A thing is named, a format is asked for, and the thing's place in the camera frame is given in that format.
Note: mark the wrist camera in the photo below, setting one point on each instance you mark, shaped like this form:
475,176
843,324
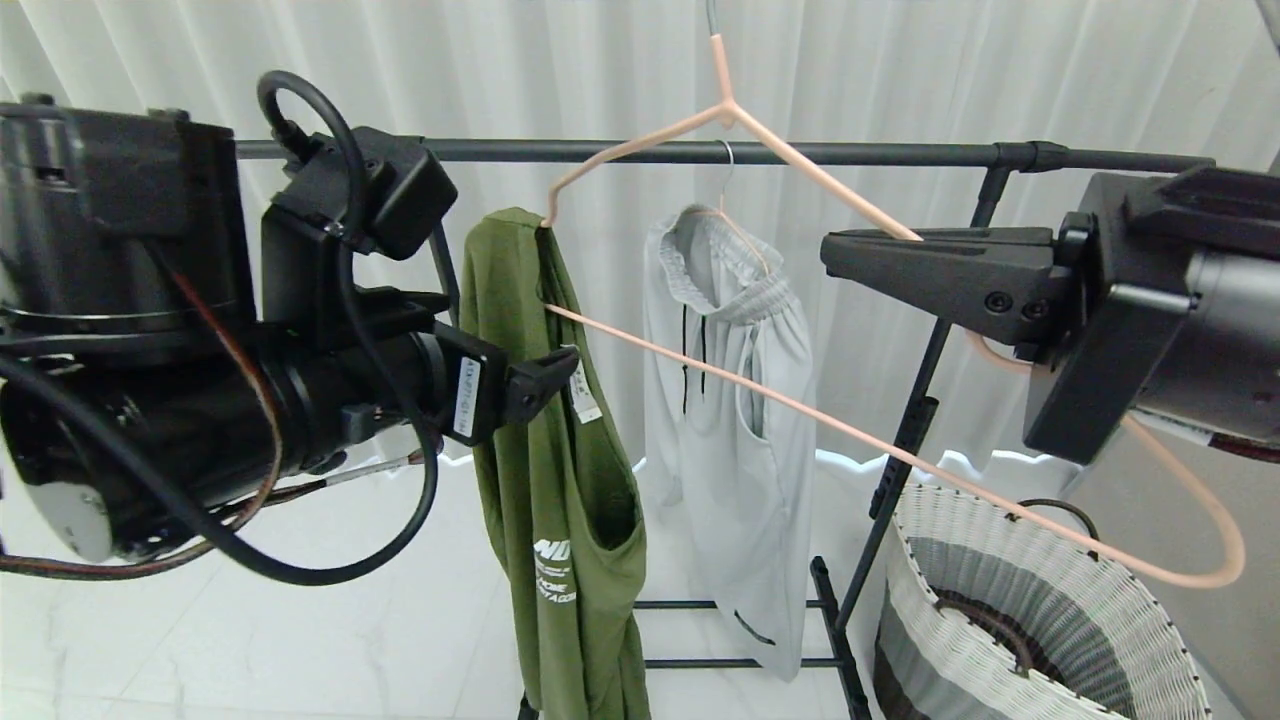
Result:
400,190
1200,200

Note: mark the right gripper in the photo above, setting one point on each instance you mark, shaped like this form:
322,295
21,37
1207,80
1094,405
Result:
1120,330

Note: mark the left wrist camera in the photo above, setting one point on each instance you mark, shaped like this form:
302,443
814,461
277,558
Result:
400,190

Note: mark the pink clothes hanger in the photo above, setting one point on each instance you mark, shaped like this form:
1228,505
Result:
728,160
720,75

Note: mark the green garment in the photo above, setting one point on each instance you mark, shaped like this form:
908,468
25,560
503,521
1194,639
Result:
560,480

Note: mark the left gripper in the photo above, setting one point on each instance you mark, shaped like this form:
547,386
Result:
200,440

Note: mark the black clothes rack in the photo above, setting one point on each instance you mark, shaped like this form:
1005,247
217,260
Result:
900,154

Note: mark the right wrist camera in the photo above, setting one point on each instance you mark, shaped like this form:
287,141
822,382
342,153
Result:
1200,200

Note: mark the white laundry basket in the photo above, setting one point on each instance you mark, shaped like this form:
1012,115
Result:
960,540

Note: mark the pale grey shorts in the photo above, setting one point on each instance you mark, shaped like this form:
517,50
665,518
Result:
740,450

